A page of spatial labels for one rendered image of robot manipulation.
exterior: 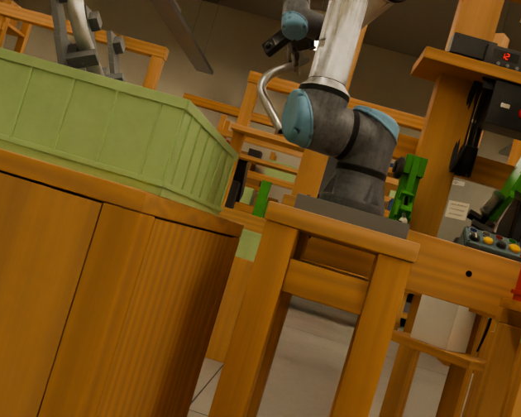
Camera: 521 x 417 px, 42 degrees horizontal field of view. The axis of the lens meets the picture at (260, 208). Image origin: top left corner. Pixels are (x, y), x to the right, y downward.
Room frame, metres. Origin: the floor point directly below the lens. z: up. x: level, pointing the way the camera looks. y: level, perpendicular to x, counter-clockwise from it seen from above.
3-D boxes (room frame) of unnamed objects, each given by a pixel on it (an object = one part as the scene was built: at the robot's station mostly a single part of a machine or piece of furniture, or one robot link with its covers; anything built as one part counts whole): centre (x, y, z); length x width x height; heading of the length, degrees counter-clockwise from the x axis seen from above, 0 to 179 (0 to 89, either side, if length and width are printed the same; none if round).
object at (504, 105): (2.30, -0.72, 1.42); 0.17 x 0.12 x 0.15; 87
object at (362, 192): (1.55, -0.20, 0.93); 0.15 x 0.15 x 0.10
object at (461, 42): (2.32, -0.54, 1.59); 0.15 x 0.07 x 0.07; 87
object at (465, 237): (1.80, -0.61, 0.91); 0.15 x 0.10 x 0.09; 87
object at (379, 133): (1.55, -0.19, 1.05); 0.13 x 0.12 x 0.14; 108
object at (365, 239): (1.55, -0.20, 0.83); 0.32 x 0.32 x 0.04; 81
